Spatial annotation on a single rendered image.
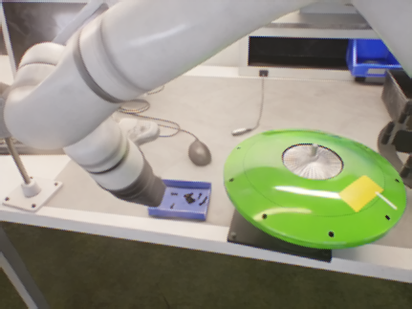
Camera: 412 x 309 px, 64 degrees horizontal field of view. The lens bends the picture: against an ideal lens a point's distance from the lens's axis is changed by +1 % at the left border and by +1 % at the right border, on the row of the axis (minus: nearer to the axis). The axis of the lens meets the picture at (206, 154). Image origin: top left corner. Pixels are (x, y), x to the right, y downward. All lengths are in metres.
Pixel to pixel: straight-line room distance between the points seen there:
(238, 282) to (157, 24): 1.55
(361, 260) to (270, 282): 1.05
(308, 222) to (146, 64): 0.36
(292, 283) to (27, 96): 1.57
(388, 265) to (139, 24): 0.61
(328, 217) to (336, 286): 1.27
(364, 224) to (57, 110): 0.44
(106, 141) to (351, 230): 0.37
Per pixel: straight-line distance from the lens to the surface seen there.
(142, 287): 1.74
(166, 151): 0.92
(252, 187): 0.56
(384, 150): 0.87
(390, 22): 0.19
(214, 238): 0.69
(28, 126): 0.33
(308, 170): 0.58
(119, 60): 0.26
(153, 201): 0.55
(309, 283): 1.76
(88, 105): 0.30
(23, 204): 0.87
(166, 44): 0.24
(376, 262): 0.72
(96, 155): 0.40
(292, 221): 0.52
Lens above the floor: 1.45
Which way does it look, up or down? 37 degrees down
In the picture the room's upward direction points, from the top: 2 degrees counter-clockwise
